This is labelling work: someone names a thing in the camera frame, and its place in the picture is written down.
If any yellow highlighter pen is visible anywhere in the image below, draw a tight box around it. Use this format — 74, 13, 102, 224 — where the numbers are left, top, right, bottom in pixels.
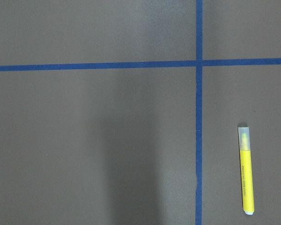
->
238, 127, 255, 215

